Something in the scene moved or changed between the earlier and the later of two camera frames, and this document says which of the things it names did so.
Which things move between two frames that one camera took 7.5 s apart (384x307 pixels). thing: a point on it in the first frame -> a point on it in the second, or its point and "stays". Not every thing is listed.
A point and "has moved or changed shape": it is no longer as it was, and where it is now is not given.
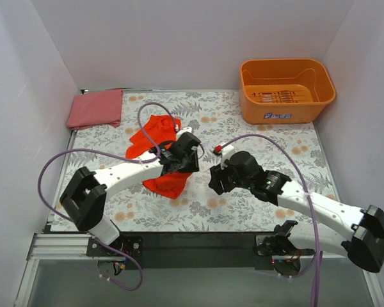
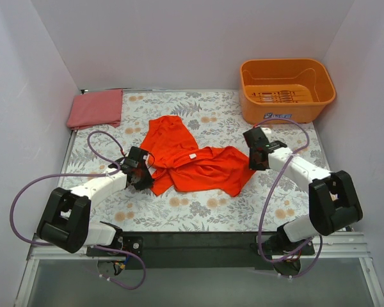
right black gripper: x=219 y=178 -> x=256 y=157
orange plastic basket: x=286 y=91 stays
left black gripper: x=185 y=163 -> x=142 y=178
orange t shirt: x=159 y=130 has moved or changed shape
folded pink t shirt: x=95 y=108 stays
